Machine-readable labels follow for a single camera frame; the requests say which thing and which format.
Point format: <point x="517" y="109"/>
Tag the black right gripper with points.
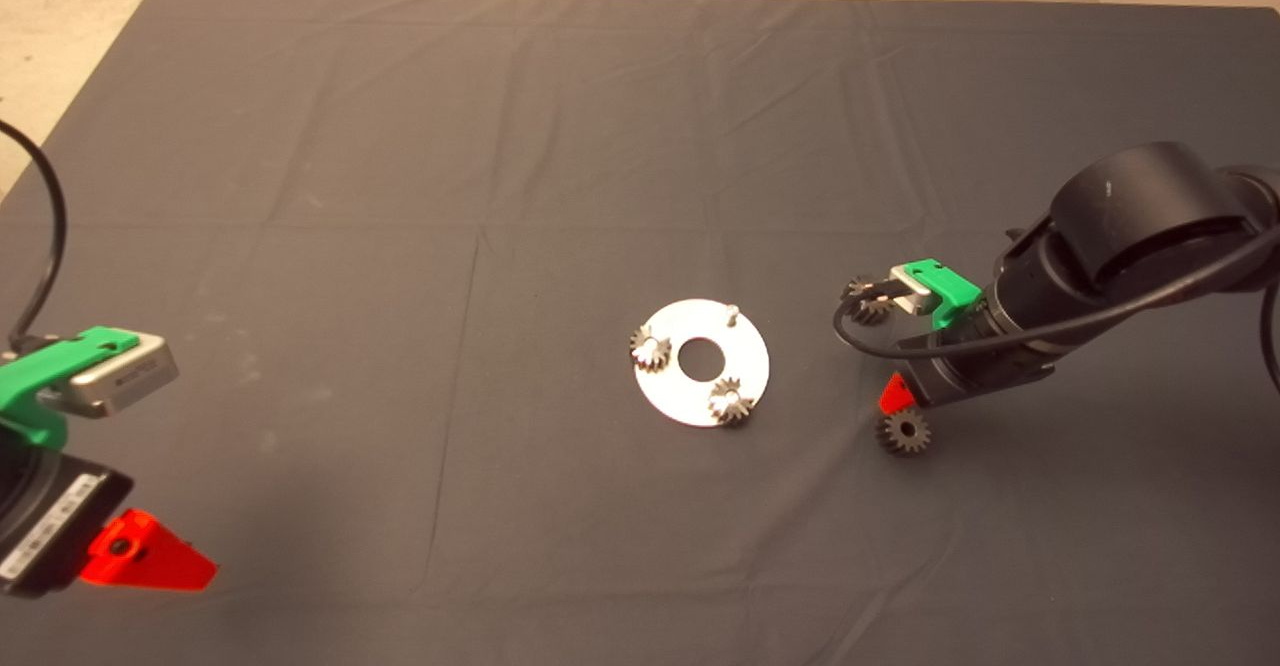
<point x="970" y="371"/>

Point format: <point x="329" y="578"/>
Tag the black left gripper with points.
<point x="50" y="526"/>

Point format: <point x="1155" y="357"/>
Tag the smaller steel gear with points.
<point x="921" y="436"/>

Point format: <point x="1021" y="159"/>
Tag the larger steel gear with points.
<point x="868" y="312"/>

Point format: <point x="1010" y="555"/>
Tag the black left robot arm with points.
<point x="12" y="466"/>

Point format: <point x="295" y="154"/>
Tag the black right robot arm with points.
<point x="1150" y="206"/>

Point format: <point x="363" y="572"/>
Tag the small steel gear on pin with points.
<point x="730" y="404"/>
<point x="650" y="350"/>

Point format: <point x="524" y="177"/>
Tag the round metal plate with hole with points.
<point x="665" y="391"/>

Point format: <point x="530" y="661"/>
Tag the dark grey table cloth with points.
<point x="400" y="246"/>

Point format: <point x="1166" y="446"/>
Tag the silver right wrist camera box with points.
<point x="912" y="291"/>

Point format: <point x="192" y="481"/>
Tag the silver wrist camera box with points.
<point x="912" y="291"/>
<point x="130" y="378"/>

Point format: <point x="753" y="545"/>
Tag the green right camera mount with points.
<point x="950" y="291"/>

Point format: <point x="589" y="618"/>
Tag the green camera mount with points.
<point x="950" y="291"/>
<point x="40" y="371"/>

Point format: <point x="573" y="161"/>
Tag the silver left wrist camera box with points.
<point x="130" y="378"/>

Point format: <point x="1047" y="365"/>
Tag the green left camera mount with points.
<point x="40" y="371"/>

